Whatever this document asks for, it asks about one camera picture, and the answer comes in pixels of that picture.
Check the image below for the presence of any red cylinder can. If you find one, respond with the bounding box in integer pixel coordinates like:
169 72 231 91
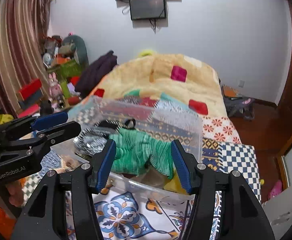
67 96 82 106

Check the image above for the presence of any black pouch with chain pattern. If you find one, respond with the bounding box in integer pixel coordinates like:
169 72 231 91
95 119 136 132

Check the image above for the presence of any green storage box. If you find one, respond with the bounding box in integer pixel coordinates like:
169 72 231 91
47 60 83 81

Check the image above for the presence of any red box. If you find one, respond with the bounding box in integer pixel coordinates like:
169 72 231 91
16 79 42 101

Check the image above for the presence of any small black monitor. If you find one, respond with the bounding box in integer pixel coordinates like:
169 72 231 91
129 0 167 21

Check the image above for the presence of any green knitted cloth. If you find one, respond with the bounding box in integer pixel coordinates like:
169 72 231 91
109 128 174 179

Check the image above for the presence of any clear plastic storage box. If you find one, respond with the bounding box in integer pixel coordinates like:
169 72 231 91
53 96 202 204

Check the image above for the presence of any person's left hand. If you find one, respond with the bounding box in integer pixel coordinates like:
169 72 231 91
6 178 25 207

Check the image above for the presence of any dark purple clothing pile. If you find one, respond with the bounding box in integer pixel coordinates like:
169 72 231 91
75 50 117 98

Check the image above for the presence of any grey green plush toy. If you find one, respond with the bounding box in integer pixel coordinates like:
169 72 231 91
58 35 89 68

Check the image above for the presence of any grey knitted cloth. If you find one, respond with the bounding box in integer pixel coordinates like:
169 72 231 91
73 127 112 156

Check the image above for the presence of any yellow plush blanket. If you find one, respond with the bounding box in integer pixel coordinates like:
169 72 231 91
90 54 227 117

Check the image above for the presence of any pink rabbit figurine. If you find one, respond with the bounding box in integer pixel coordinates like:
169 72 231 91
48 72 62 100

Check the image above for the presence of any patterned patchwork bedsheet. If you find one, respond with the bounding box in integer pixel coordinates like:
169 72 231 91
23 115 261 239

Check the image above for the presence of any striped brown curtain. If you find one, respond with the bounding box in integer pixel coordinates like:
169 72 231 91
0 0 50 116

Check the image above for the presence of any dark bag on floor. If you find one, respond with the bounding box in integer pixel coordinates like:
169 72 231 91
223 96 255 120

